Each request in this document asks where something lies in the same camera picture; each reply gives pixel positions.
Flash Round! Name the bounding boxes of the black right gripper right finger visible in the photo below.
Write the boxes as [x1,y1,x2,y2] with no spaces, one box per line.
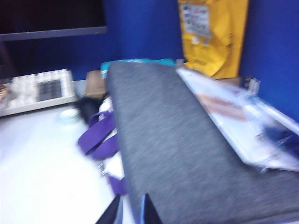
[140,193,164,224]

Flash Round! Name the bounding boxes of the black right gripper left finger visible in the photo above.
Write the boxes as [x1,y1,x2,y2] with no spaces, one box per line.
[95,195,122,224]

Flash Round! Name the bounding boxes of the grey laptop sleeve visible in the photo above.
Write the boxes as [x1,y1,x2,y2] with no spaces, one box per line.
[106,60,299,224]

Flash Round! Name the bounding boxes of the black cloth pouch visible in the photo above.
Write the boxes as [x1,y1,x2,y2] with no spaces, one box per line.
[74,97,104,124]

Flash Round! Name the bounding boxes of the brown cardboard box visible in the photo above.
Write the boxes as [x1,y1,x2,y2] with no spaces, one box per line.
[84,70,108,98]

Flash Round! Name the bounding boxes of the white computer keyboard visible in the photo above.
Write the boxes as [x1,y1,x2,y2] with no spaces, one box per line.
[0,69,76,117]

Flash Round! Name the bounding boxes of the teal flat package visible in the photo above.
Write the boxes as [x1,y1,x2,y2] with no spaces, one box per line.
[100,58,176,73]

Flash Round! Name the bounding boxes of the yellow paper bag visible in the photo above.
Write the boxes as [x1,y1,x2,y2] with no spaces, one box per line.
[177,0,249,79]

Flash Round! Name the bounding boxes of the black computer monitor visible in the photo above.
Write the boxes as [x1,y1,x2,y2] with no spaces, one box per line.
[0,0,108,42]

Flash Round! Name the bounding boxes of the white bag purple straps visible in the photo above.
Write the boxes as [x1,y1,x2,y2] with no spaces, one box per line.
[78,95,128,197]

